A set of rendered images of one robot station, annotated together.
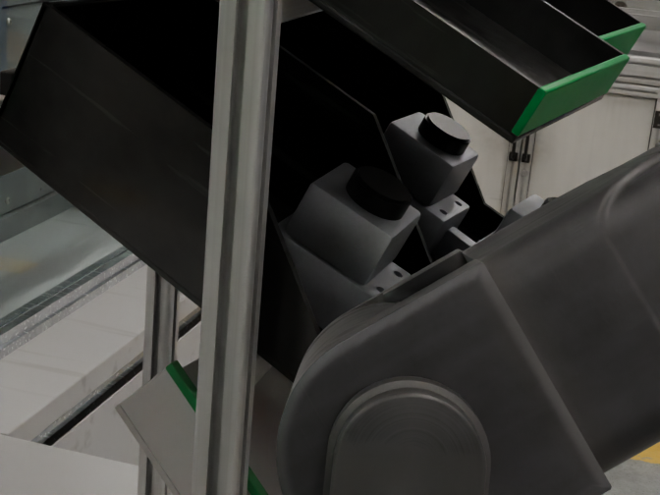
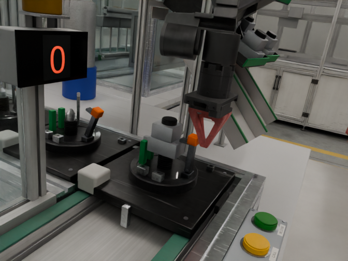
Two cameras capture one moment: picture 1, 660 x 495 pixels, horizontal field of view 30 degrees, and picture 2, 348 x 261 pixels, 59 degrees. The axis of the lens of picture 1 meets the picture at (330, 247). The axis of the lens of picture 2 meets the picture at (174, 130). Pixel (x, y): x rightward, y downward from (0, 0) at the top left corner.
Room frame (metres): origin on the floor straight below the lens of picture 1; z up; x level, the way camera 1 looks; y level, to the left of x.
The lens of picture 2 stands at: (-0.27, -0.05, 1.28)
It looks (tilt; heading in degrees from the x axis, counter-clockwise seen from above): 20 degrees down; 10
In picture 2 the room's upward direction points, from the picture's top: 7 degrees clockwise
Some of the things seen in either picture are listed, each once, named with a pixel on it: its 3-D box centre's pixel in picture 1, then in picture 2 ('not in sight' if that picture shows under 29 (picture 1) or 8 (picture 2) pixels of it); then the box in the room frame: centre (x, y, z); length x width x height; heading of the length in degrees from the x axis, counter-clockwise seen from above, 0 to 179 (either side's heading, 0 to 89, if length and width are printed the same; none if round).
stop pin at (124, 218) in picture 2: not in sight; (126, 215); (0.16, 0.09, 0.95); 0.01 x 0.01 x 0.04; 75
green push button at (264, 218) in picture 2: not in sight; (264, 222); (0.21, -0.15, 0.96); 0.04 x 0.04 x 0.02
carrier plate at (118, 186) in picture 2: not in sight; (162, 179); (0.28, 0.05, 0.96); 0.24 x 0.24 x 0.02; 75
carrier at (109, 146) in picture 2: not in sight; (70, 125); (0.35, 0.30, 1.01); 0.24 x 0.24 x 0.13; 75
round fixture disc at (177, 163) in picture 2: not in sight; (163, 171); (0.28, 0.05, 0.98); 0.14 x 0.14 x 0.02
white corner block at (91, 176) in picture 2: not in sight; (93, 178); (0.21, 0.17, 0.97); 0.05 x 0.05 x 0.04; 75
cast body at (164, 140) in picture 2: not in sight; (163, 133); (0.28, 0.06, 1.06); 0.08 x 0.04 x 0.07; 75
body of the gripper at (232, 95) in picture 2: not in sight; (214, 84); (0.26, -0.02, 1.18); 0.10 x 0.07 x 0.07; 165
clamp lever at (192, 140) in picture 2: not in sight; (187, 151); (0.27, 0.01, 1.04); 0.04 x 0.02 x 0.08; 75
